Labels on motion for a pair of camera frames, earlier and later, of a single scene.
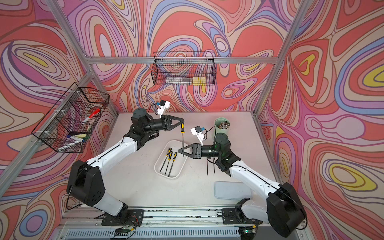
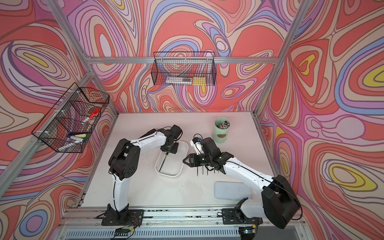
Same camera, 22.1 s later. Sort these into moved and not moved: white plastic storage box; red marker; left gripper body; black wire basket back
Moved: left gripper body
Not moved: black wire basket back; white plastic storage box; red marker
